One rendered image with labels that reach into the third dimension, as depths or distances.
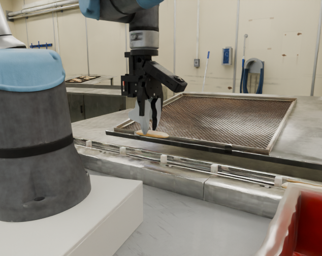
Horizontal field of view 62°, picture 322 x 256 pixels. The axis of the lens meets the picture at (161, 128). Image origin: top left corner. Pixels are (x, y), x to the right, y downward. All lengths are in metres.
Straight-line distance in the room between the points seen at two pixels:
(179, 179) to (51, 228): 0.30
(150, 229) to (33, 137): 0.24
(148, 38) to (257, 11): 3.87
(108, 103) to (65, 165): 3.23
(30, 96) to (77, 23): 6.23
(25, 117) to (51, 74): 0.07
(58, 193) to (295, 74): 4.06
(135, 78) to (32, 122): 0.35
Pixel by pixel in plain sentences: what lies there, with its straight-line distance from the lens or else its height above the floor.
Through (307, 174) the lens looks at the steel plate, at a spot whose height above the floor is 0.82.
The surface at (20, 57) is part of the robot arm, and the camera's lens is 0.39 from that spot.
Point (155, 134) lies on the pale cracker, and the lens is 0.68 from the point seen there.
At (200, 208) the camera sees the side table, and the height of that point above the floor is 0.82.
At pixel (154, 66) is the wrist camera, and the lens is 0.66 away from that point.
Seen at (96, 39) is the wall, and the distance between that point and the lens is 6.14.
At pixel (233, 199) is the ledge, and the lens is 0.55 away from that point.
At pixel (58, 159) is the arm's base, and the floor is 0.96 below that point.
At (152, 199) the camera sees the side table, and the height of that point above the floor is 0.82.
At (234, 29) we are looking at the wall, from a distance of 4.54.
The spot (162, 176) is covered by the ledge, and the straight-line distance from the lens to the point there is 0.61.
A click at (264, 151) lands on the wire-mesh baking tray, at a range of 0.70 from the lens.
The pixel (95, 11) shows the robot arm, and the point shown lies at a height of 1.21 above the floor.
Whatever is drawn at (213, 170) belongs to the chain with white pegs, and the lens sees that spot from 0.64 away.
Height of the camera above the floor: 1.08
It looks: 12 degrees down
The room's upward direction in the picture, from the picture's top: straight up
